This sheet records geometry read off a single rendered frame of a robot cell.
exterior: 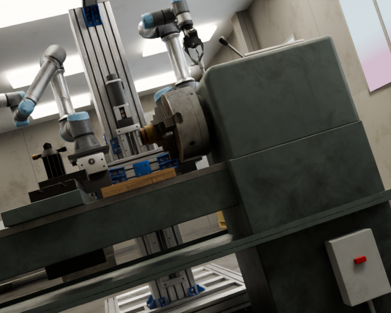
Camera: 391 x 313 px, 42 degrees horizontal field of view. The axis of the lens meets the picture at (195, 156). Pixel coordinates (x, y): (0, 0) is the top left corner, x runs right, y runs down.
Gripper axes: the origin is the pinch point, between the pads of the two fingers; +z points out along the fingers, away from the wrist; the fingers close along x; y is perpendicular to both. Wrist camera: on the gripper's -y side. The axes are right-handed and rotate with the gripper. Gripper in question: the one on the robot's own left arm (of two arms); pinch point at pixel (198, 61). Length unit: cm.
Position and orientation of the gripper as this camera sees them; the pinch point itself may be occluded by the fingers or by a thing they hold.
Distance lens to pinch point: 245.7
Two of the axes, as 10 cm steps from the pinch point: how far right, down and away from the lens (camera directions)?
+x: -9.4, 2.8, -1.7
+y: -1.4, 1.1, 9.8
